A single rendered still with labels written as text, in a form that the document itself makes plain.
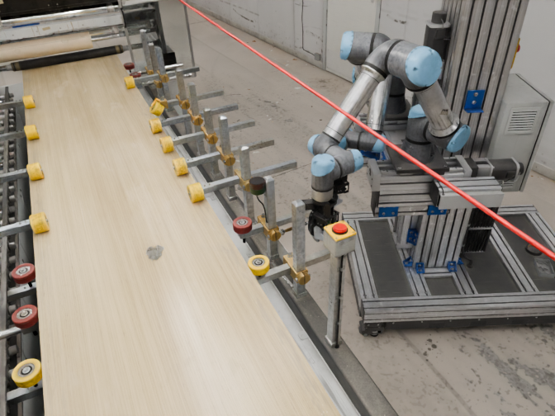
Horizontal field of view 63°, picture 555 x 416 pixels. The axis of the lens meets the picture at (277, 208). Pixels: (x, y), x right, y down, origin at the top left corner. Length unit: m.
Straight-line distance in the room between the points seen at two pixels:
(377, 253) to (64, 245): 1.70
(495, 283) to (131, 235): 1.92
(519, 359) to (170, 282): 1.85
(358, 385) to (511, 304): 1.27
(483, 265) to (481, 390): 0.71
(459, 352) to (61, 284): 1.95
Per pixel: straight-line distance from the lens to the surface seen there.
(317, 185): 1.51
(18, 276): 1.92
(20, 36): 4.01
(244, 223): 1.87
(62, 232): 2.07
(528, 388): 2.67
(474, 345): 2.73
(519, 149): 2.36
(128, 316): 1.61
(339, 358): 1.67
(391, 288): 2.59
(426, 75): 1.58
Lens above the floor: 2.06
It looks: 37 degrees down
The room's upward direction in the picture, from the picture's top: 3 degrees counter-clockwise
